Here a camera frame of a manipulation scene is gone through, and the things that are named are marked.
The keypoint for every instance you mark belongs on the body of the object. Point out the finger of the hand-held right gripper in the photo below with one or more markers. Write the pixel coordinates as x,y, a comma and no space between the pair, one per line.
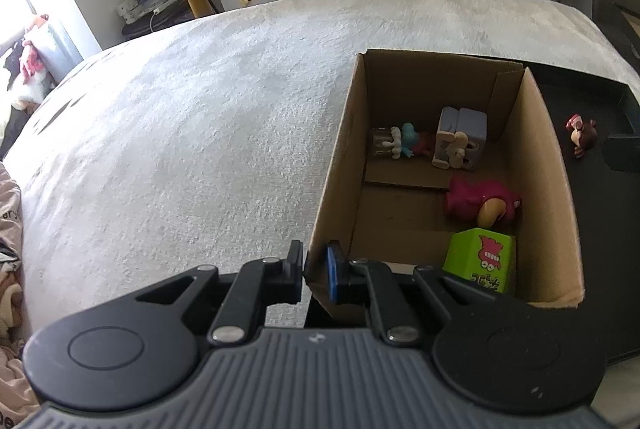
625,151

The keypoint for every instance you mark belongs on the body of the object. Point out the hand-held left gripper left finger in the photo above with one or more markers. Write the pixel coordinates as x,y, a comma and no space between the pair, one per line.
292,269

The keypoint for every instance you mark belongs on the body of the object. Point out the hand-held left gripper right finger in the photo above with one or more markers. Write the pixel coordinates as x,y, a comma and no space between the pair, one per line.
334,274

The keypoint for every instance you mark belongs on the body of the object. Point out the red brown monkey figurine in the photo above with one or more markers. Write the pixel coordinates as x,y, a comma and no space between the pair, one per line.
585,136

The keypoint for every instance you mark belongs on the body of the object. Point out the black tray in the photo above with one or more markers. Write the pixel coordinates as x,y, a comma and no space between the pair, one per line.
590,209

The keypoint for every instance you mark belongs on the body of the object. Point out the green printed toy box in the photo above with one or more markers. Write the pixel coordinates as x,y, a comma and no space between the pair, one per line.
465,254

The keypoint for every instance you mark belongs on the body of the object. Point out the pink bear figurine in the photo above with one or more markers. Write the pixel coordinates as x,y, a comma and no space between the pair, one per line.
470,196

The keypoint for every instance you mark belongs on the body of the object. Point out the red figurine with beer mug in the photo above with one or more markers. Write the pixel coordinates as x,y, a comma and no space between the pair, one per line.
407,134

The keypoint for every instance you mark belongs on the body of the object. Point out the brown cardboard box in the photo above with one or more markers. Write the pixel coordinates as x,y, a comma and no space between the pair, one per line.
415,74

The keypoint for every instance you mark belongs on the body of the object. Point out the black flat box brown inside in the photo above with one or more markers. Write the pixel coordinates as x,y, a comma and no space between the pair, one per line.
630,16

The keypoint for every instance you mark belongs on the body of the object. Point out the pink printed blanket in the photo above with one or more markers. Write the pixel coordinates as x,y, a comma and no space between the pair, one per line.
10,259

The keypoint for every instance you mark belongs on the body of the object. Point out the black bag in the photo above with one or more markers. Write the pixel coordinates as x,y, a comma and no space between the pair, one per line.
165,16

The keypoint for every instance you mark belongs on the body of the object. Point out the white power strip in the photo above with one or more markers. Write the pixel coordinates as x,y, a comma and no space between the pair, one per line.
145,4

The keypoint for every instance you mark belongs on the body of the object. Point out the pile of clothes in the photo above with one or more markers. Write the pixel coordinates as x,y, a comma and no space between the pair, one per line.
27,59

